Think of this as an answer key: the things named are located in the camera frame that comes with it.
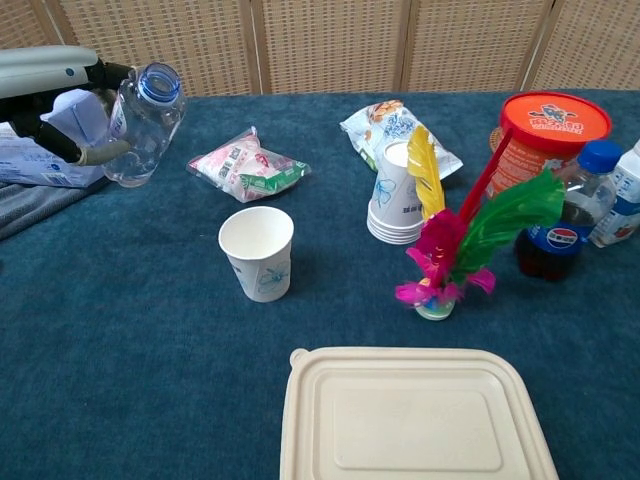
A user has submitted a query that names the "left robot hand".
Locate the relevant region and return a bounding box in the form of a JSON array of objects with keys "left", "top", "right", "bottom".
[{"left": 0, "top": 45, "right": 134, "bottom": 167}]

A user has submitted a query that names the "blue-flower paper cup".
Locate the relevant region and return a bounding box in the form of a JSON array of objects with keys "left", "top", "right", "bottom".
[{"left": 217, "top": 205, "right": 295, "bottom": 304}]

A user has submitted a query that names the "clear plastic water bottle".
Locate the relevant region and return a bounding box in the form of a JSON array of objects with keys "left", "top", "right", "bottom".
[{"left": 102, "top": 61, "right": 188, "bottom": 189}]

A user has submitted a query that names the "woven folding screen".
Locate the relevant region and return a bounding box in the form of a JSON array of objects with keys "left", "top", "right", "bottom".
[{"left": 0, "top": 0, "right": 640, "bottom": 99}]

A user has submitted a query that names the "white snack bag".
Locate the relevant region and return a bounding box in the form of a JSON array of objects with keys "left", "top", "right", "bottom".
[{"left": 339, "top": 98, "right": 464, "bottom": 180}]

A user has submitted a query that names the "blue-capped cola bottle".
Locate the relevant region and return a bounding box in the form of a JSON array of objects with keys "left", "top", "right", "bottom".
[{"left": 514, "top": 140, "right": 625, "bottom": 281}]

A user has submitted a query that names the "colourful feather shuttlecock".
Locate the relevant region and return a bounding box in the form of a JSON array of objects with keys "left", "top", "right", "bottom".
[{"left": 394, "top": 124, "right": 566, "bottom": 321}]

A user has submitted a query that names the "pink snack bag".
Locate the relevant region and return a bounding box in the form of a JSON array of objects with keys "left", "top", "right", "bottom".
[{"left": 186, "top": 125, "right": 312, "bottom": 204}]

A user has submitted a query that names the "orange lidded tub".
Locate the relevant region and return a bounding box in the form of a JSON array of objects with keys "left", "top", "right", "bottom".
[{"left": 487, "top": 91, "right": 613, "bottom": 199}]

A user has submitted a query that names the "white-capped small bottle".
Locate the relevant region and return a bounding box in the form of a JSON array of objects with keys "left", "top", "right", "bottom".
[{"left": 588, "top": 138, "right": 640, "bottom": 249}]

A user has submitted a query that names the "grey cloth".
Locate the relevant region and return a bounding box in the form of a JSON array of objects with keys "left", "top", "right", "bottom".
[{"left": 0, "top": 177, "right": 114, "bottom": 241}]

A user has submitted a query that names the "white tissue pack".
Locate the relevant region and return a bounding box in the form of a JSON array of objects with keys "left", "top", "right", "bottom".
[{"left": 0, "top": 88, "right": 119, "bottom": 189}]

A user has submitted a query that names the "beige lidded lunch box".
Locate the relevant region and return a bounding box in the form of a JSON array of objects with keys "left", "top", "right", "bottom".
[{"left": 278, "top": 346, "right": 560, "bottom": 480}]

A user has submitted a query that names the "stack of paper cups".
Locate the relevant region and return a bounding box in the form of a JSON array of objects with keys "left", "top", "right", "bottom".
[{"left": 366, "top": 139, "right": 441, "bottom": 245}]

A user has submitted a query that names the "blue tablecloth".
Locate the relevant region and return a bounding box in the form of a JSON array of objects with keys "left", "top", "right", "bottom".
[{"left": 0, "top": 89, "right": 640, "bottom": 480}]

